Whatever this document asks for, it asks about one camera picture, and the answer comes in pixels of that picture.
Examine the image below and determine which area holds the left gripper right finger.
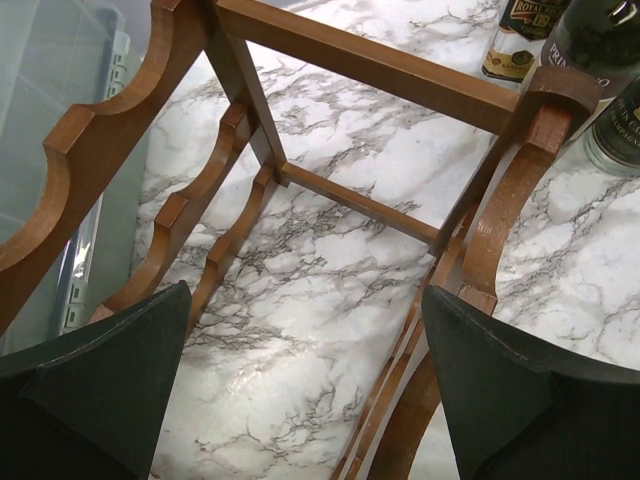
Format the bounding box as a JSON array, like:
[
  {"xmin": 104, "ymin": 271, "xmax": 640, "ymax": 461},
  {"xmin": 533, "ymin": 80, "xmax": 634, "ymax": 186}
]
[{"xmin": 422, "ymin": 286, "xmax": 639, "ymax": 479}]

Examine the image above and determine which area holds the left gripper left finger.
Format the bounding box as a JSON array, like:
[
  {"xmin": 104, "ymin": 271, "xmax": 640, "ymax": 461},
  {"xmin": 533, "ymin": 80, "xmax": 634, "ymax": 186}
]
[{"xmin": 1, "ymin": 281, "xmax": 192, "ymax": 479}]

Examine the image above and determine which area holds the clear glass wine bottle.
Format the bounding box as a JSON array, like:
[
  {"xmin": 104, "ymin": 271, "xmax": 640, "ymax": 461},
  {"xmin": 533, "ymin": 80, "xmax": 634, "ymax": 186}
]
[{"xmin": 584, "ymin": 77, "xmax": 639, "ymax": 177}]

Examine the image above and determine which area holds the clear square whisky bottle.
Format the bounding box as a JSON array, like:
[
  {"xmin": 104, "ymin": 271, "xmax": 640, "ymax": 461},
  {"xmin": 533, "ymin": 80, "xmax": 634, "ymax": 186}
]
[{"xmin": 480, "ymin": 0, "xmax": 570, "ymax": 90}]

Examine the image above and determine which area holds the clear plastic storage box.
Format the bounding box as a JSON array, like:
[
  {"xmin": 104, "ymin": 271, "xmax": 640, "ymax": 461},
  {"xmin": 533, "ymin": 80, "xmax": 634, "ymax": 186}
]
[{"xmin": 1, "ymin": 1, "xmax": 151, "ymax": 355}]

